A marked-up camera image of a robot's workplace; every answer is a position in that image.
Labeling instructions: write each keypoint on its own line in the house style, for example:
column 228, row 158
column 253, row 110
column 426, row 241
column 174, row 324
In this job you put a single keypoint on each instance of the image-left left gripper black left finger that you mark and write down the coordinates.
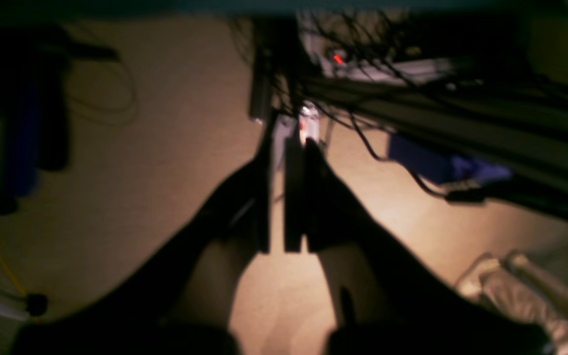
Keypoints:
column 179, row 302

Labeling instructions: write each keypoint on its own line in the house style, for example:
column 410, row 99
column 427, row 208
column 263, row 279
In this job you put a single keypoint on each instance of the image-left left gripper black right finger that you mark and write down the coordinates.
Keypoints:
column 385, row 300

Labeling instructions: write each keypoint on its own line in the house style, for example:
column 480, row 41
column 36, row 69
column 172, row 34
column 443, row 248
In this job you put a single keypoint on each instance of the beige shoes on floor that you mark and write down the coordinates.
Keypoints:
column 520, row 290

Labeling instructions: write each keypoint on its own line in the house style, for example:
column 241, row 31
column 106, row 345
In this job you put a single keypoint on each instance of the blue black clamp top right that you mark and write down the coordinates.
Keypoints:
column 34, row 117

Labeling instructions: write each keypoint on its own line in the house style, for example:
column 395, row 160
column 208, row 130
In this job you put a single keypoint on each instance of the black power strip red switch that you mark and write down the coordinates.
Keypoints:
column 335, row 64

